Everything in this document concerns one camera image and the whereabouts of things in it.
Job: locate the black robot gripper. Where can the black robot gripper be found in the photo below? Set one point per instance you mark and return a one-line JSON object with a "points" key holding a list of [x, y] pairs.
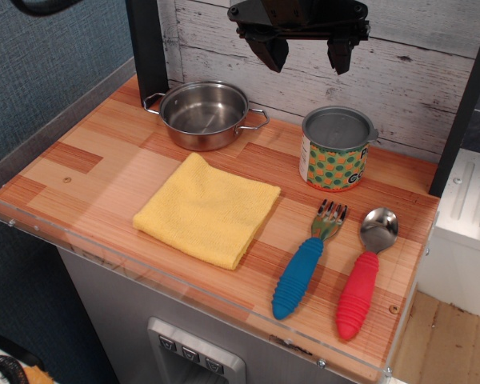
{"points": [[266, 26]]}

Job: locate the small stainless steel pot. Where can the small stainless steel pot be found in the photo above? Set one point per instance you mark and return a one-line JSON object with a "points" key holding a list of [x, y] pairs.
{"points": [[205, 115]]}

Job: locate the yellow folded towel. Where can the yellow folded towel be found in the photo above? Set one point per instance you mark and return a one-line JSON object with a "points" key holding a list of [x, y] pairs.
{"points": [[207, 213]]}

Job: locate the toy food can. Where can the toy food can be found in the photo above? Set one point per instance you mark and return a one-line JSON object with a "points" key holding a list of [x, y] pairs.
{"points": [[334, 147]]}

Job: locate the white toy sink unit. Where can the white toy sink unit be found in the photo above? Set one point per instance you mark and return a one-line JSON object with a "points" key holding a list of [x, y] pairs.
{"points": [[450, 267]]}

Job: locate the grey toy fridge cabinet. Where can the grey toy fridge cabinet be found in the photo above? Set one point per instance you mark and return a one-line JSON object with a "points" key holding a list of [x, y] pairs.
{"points": [[120, 308]]}

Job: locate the silver dispenser button panel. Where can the silver dispenser button panel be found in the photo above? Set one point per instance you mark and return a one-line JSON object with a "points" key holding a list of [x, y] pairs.
{"points": [[182, 357]]}

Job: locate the clear acrylic table guard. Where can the clear acrylic table guard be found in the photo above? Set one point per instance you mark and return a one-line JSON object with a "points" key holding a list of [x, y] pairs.
{"points": [[81, 192]]}

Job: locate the orange plush object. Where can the orange plush object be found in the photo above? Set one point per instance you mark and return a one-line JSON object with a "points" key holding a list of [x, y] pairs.
{"points": [[35, 375]]}

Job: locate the black left upright post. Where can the black left upright post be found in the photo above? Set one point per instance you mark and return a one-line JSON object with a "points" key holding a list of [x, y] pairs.
{"points": [[147, 43]]}

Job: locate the black upright post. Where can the black upright post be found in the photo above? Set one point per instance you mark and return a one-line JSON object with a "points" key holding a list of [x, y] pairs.
{"points": [[147, 43], [458, 130]]}

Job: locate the black right upright post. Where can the black right upright post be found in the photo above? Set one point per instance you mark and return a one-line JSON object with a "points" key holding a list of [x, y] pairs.
{"points": [[458, 130]]}

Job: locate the red handled spoon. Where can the red handled spoon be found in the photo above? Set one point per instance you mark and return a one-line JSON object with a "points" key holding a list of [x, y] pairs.
{"points": [[379, 231]]}

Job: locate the blue handled fork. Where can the blue handled fork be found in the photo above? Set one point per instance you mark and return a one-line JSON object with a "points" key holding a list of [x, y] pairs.
{"points": [[294, 281]]}

